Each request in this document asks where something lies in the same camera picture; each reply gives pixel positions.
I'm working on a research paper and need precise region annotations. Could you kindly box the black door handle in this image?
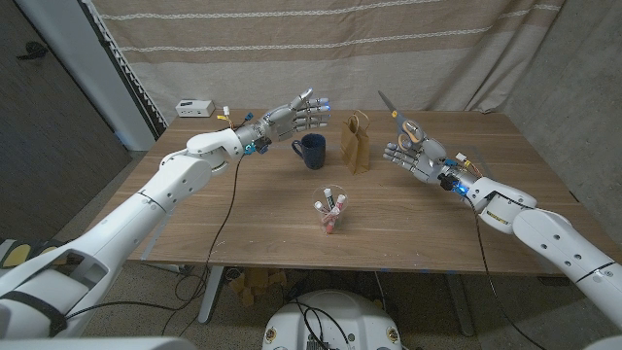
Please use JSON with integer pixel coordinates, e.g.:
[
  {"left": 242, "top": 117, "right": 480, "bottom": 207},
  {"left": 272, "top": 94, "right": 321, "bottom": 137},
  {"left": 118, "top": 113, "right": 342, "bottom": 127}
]
[{"left": 16, "top": 41, "right": 49, "bottom": 62}]

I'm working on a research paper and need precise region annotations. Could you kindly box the grey table leg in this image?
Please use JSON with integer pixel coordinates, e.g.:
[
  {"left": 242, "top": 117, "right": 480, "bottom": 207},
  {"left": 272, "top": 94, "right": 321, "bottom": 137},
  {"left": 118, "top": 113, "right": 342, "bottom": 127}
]
[{"left": 445, "top": 273, "right": 475, "bottom": 337}]

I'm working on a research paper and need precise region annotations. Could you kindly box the clear plastic cup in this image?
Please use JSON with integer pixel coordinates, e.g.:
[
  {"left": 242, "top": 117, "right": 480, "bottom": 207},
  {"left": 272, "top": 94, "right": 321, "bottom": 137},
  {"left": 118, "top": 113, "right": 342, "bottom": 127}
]
[{"left": 312, "top": 184, "right": 349, "bottom": 235}]

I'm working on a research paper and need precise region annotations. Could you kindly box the white table leg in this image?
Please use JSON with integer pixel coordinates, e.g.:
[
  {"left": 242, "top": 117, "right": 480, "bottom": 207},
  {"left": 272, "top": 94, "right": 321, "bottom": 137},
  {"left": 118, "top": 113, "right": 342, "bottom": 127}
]
[{"left": 197, "top": 265, "right": 225, "bottom": 326}]

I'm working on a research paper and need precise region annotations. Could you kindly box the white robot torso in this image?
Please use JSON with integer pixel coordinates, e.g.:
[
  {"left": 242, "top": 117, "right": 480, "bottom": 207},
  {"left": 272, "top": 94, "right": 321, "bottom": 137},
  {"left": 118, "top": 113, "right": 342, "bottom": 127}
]
[{"left": 261, "top": 289, "right": 403, "bottom": 350}]

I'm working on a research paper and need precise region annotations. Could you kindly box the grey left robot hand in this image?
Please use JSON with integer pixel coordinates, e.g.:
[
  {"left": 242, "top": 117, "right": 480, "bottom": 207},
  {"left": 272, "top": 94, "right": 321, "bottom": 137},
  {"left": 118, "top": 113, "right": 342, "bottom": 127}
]
[{"left": 235, "top": 87, "right": 332, "bottom": 148}]

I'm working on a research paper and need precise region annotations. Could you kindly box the black torso cable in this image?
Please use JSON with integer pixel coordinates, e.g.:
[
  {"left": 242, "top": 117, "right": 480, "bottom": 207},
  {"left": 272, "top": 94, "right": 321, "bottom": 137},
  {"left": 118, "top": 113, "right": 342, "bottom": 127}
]
[{"left": 290, "top": 300, "right": 352, "bottom": 350}]

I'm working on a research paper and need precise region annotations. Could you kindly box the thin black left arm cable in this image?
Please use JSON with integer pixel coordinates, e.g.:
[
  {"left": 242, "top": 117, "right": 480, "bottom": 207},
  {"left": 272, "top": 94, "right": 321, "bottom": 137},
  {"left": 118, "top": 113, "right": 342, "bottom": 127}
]
[{"left": 65, "top": 154, "right": 245, "bottom": 321}]

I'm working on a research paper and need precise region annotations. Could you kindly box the white power strip box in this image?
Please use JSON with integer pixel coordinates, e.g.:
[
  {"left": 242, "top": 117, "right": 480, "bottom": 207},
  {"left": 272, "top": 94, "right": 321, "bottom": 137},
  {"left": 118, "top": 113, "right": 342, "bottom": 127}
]
[{"left": 175, "top": 99, "right": 217, "bottom": 119}]

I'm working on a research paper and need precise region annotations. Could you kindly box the beige striped curtain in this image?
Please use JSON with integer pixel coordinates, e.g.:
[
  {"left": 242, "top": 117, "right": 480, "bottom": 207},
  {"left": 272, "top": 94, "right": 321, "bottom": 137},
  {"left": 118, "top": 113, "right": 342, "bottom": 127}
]
[{"left": 89, "top": 0, "right": 568, "bottom": 114}]

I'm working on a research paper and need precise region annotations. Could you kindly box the brown paper bag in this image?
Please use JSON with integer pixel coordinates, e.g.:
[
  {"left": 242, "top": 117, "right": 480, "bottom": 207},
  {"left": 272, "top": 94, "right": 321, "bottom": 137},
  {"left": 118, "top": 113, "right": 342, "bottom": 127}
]
[{"left": 339, "top": 110, "right": 371, "bottom": 176}]

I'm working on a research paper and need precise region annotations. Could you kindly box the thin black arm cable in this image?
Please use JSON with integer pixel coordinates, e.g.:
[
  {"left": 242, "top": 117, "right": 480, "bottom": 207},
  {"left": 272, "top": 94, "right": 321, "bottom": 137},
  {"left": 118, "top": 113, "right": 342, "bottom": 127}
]
[
  {"left": 465, "top": 195, "right": 550, "bottom": 350},
  {"left": 65, "top": 154, "right": 245, "bottom": 321}
]

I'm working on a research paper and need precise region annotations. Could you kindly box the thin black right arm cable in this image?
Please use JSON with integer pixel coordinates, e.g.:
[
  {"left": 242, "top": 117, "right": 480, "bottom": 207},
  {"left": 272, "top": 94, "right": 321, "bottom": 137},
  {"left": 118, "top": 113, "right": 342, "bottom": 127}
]
[{"left": 465, "top": 195, "right": 550, "bottom": 350}]

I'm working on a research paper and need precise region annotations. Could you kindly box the pile of wooden blocks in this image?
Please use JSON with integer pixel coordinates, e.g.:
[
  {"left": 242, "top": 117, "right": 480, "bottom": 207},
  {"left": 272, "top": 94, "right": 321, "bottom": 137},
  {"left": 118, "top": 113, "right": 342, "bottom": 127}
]
[{"left": 227, "top": 268, "right": 289, "bottom": 307}]

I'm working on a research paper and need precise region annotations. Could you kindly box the white door frame post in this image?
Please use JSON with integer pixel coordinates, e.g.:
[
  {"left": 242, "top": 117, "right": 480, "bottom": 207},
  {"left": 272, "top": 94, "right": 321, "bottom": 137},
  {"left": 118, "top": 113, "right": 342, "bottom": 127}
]
[{"left": 14, "top": 0, "right": 156, "bottom": 152}]

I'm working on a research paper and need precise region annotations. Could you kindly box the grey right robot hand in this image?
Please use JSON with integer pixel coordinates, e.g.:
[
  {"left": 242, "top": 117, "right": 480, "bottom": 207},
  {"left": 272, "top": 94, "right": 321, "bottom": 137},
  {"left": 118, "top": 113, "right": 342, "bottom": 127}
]
[{"left": 382, "top": 126, "right": 481, "bottom": 194}]

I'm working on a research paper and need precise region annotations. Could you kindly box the navy blue mug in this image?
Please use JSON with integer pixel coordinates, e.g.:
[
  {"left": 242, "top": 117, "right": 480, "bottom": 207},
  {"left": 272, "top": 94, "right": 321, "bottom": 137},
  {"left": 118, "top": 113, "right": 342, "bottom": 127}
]
[{"left": 291, "top": 132, "right": 328, "bottom": 171}]

